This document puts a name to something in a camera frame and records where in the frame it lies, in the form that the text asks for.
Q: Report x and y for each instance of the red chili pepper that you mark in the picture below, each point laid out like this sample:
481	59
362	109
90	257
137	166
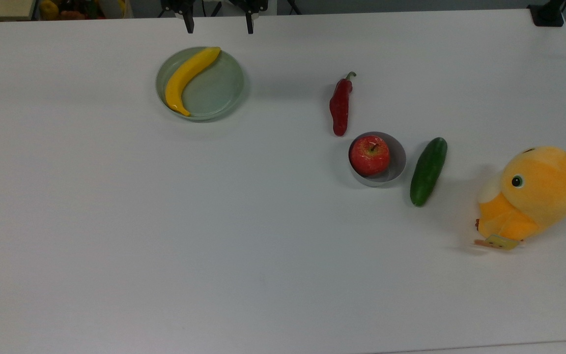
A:
340	105

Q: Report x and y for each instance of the small grey bowl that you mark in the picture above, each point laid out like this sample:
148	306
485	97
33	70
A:
398	162

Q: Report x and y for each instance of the orange plush duck toy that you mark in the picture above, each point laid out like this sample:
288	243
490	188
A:
538	191

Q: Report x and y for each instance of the yellow background fruit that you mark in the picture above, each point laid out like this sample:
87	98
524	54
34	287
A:
49	9

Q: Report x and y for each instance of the yellow banana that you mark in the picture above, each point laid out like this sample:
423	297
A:
184	78

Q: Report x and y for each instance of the green cucumber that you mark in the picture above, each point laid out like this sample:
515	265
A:
428	172

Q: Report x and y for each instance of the black tripod leg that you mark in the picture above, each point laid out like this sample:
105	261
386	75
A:
293	6
216	9

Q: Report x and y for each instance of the red apple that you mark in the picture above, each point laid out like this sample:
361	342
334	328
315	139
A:
369	155

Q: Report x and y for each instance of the pale green plastic plate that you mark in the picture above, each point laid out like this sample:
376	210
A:
216	91

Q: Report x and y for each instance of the black table clamp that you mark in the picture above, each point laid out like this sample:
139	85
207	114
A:
547	14

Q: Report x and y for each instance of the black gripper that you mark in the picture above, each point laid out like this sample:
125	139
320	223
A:
175	5

